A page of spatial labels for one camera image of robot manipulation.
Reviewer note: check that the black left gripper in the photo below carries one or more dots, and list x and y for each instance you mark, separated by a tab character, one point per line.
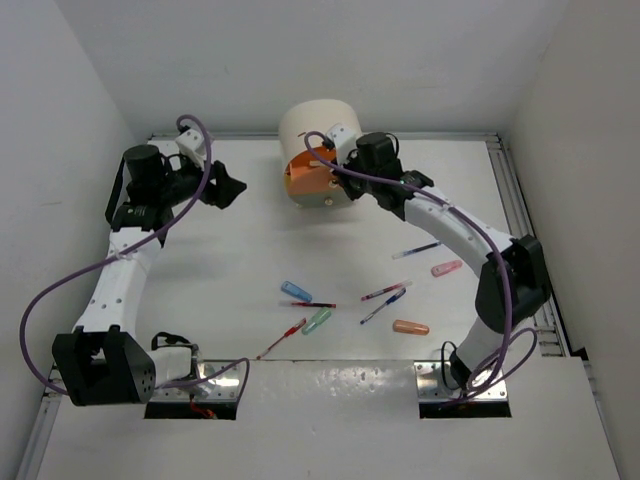
224	188

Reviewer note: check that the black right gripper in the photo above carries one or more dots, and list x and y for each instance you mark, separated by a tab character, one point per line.
354	193

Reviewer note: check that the orange top drawer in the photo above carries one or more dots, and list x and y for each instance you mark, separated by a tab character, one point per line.
306	175

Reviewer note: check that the cream drawer cabinet shell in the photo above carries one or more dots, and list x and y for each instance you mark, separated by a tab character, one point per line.
304	126

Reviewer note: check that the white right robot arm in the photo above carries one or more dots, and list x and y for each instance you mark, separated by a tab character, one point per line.
513	281

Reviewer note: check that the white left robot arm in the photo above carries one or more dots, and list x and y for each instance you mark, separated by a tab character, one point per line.
100	361

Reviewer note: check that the blue refill pen clear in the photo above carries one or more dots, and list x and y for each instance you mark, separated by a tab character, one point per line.
415	250

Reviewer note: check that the blue correction tape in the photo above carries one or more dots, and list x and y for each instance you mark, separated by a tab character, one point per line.
295	291

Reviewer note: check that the pink correction tape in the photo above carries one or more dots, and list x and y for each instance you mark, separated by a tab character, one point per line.
446	268

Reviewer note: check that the blue gel pen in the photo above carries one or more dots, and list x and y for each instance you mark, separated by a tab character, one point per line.
396	296

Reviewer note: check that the pink red gel pen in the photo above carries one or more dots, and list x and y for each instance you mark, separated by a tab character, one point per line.
385	290

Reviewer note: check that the red pen dark cap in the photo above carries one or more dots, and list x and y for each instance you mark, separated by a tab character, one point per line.
313	305

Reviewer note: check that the red pen clear clip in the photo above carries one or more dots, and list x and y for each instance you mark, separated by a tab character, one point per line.
291	331

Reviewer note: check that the green correction tape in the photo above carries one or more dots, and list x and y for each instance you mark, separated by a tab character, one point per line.
316	320

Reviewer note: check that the orange correction tape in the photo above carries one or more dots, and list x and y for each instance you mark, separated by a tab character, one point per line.
411	328

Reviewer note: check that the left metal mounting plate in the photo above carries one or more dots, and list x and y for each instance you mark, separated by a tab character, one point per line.
215	381

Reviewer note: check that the metal mounting plate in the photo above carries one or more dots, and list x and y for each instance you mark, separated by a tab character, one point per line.
215	381
435	384

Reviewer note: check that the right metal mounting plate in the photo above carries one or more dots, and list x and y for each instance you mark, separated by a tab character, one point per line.
435	384

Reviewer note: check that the white front shelf board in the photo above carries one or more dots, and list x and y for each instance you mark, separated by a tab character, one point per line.
344	420

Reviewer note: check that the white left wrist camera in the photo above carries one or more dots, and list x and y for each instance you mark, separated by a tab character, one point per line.
192	145

